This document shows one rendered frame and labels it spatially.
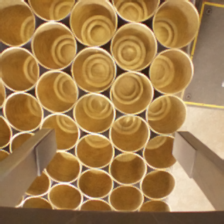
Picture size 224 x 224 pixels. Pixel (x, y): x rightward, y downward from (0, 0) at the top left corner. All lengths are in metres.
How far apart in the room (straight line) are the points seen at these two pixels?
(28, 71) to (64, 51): 0.09
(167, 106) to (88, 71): 0.18
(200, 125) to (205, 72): 0.65
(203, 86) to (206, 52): 0.23
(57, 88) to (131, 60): 0.16
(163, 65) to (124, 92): 0.09
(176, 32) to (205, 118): 1.45
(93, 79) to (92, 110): 0.07
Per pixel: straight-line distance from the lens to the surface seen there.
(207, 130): 1.80
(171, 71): 0.34
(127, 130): 0.35
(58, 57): 0.34
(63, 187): 0.42
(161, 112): 0.35
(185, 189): 2.12
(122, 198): 0.39
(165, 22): 0.35
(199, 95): 1.27
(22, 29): 0.37
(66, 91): 0.34
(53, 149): 0.17
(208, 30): 1.27
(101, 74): 0.32
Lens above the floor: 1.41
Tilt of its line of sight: 73 degrees down
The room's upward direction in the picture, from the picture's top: 178 degrees counter-clockwise
